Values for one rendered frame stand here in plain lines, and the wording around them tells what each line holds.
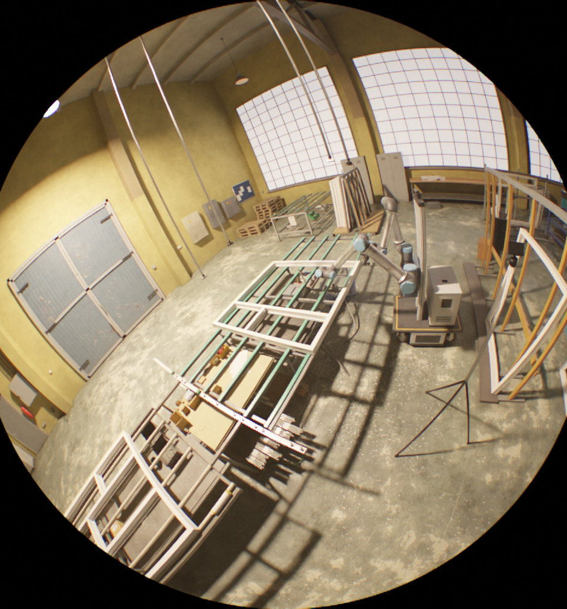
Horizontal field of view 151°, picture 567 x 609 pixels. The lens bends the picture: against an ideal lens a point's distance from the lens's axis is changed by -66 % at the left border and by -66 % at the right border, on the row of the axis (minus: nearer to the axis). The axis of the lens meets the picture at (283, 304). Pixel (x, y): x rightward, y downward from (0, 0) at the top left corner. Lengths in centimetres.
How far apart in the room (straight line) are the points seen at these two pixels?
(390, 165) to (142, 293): 969
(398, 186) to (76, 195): 1078
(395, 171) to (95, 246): 1023
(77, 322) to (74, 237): 248
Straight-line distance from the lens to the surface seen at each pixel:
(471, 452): 260
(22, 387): 806
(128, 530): 245
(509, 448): 283
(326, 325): 204
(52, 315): 741
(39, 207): 785
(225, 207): 960
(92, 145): 860
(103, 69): 906
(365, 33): 1027
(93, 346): 754
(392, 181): 879
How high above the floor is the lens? 234
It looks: 35 degrees down
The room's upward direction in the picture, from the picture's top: 23 degrees counter-clockwise
